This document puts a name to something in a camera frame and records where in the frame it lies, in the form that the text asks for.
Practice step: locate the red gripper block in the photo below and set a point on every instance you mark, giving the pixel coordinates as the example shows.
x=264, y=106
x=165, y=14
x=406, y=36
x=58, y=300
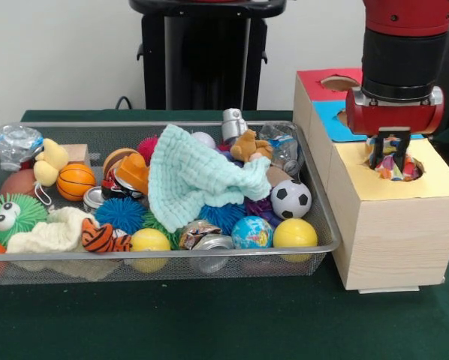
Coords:
x=396, y=116

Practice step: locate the brown plush teddy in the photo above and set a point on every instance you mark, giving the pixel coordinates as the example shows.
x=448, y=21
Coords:
x=251, y=146

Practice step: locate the mint green cloth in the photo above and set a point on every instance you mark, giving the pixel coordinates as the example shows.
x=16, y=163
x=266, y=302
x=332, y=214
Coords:
x=194, y=176

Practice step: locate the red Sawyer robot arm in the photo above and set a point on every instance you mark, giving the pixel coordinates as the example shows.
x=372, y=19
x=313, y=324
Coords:
x=405, y=52

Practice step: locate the wooden box with three holes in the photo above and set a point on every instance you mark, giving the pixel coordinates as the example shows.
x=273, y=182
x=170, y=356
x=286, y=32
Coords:
x=390, y=240

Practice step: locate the clear mesh bin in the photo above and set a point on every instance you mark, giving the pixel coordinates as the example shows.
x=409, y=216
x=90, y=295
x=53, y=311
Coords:
x=82, y=274

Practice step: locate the black and white soccer ball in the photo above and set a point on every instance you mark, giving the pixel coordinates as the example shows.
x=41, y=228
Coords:
x=290, y=199

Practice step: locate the yellow ball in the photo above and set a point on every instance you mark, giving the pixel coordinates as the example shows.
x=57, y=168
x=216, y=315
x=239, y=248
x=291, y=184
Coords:
x=295, y=233
x=150, y=241

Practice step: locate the silver toy robot figure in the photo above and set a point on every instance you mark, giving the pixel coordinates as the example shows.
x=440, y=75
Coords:
x=233, y=124

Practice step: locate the small globe ball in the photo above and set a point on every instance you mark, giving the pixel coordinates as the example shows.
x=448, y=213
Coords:
x=252, y=232

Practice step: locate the blue spiky ball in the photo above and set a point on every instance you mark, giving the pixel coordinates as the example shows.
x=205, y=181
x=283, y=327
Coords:
x=221, y=215
x=119, y=214

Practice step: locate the dark green table cloth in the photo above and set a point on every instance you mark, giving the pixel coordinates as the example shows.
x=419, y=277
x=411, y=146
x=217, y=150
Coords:
x=209, y=322

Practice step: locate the orange bumpy toy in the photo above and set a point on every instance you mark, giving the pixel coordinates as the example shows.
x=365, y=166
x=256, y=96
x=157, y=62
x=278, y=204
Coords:
x=133, y=172

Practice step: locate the orange tiger plush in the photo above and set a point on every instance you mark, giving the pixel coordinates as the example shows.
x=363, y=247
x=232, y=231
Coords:
x=100, y=236

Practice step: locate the small orange basketball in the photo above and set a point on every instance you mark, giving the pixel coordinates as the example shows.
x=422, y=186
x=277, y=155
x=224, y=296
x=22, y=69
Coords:
x=76, y=181

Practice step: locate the cream knitted cloth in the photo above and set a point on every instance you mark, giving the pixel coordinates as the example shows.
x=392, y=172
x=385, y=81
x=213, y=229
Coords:
x=52, y=234

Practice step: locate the green spiky ball with eyes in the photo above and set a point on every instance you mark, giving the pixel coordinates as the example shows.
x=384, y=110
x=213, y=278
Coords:
x=14, y=217

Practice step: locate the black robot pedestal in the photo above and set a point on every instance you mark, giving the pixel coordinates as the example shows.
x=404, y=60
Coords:
x=202, y=60

